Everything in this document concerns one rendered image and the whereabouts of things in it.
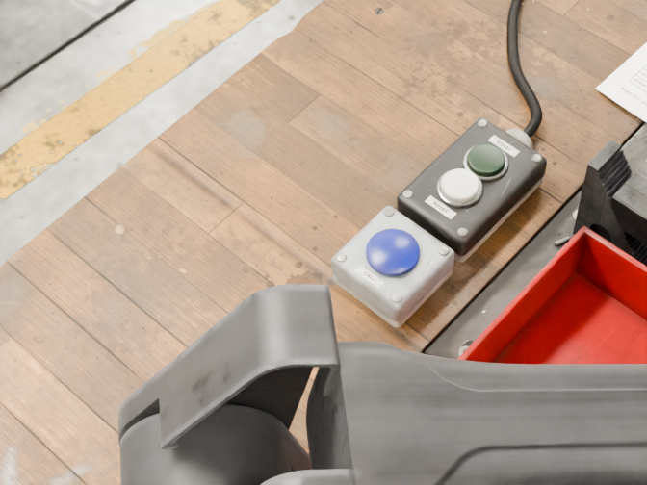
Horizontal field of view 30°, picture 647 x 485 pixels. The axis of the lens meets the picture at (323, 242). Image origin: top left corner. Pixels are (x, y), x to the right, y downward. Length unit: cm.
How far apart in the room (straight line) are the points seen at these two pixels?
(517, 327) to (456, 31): 31
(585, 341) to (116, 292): 36
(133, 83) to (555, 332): 149
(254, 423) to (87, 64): 193
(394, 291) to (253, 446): 47
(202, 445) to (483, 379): 10
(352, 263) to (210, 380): 51
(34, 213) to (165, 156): 115
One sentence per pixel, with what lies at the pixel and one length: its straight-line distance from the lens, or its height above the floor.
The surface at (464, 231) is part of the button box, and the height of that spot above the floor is 93.
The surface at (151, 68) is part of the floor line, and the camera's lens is 230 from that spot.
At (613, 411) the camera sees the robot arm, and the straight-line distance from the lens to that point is 40.
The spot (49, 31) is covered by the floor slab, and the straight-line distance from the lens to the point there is 242.
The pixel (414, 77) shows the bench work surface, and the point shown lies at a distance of 105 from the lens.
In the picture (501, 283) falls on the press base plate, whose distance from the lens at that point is 93.
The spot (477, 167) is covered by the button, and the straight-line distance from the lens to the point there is 94.
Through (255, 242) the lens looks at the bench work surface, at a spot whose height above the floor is 90.
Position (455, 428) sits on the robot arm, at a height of 134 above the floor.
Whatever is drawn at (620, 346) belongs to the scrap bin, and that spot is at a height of 91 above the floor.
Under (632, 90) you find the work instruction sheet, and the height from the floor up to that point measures 90.
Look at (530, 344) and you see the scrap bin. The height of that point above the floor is 90.
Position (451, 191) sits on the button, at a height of 94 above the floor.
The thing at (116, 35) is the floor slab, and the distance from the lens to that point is 238.
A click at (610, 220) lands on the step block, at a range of 92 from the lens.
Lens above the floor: 169
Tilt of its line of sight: 57 degrees down
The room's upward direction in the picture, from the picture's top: 5 degrees counter-clockwise
